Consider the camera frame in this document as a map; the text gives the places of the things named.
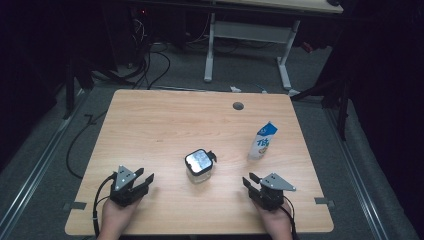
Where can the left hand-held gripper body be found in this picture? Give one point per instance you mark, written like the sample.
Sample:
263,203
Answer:
121,191

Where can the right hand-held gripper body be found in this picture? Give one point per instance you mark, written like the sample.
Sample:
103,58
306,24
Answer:
271,195

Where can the white and blue pouch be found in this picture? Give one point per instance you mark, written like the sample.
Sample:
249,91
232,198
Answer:
261,143

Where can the glass jar with clasp lid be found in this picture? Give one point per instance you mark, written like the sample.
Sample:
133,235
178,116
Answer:
199,161

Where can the person's right hand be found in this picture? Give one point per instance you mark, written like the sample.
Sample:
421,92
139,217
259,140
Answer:
280,223

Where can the person's left hand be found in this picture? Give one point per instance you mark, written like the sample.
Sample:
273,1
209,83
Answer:
115,221

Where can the grey tape strip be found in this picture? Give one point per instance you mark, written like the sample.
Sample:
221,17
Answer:
77,205
324,201

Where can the white scrap on floor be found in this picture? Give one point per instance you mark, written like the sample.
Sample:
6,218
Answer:
235,89

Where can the black stand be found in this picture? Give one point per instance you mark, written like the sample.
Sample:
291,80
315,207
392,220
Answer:
341,100
69,90

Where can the small red object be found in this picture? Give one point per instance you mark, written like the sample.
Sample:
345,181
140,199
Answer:
307,47

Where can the metal floor rail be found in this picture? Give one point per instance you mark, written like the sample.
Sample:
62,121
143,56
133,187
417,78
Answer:
358,173
40,163

